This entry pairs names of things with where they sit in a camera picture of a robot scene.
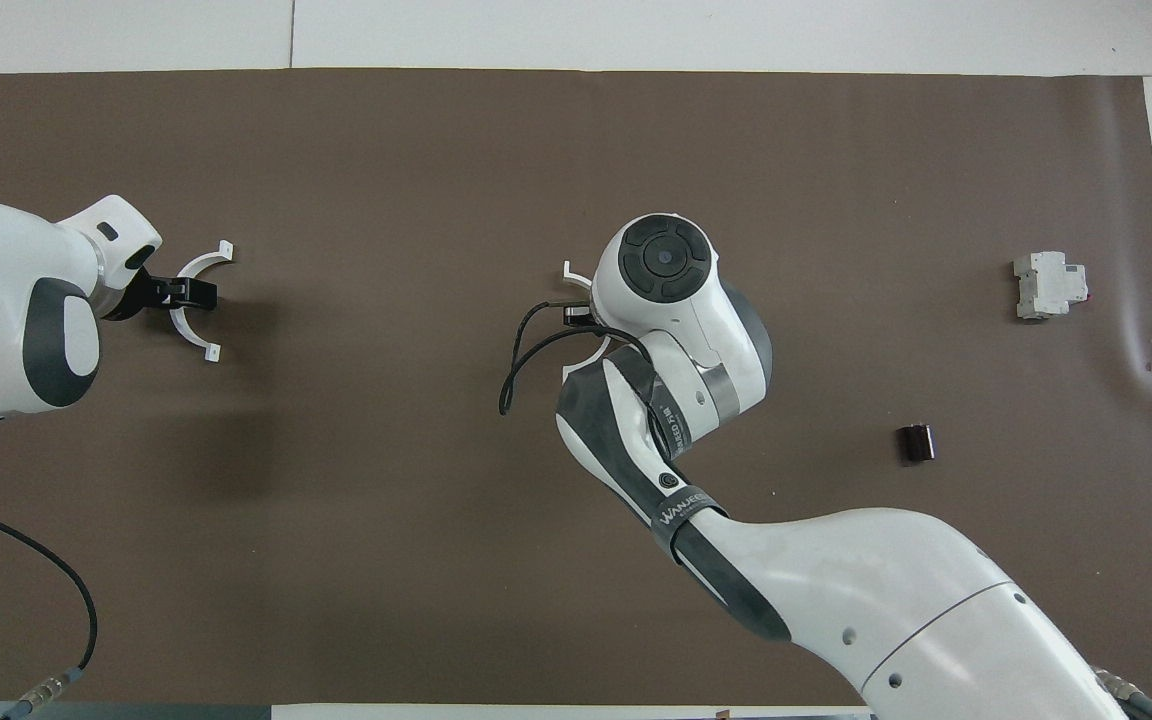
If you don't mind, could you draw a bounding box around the white half-ring pipe clamp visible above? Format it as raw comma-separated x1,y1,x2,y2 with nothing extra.
560,259,619,387
169,240,236,364

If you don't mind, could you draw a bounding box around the dark brown small cylinder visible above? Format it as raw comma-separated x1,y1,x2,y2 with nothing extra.
898,424,939,465

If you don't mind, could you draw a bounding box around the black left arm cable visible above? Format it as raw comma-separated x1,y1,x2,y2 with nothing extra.
0,497,99,720

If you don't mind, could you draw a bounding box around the brown table mat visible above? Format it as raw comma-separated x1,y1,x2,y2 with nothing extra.
0,68,1152,707

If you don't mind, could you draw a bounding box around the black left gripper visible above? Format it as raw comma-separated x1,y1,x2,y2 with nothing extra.
104,270,220,323

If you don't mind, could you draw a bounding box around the grey circuit breaker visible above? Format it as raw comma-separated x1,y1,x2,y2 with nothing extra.
1013,252,1089,321

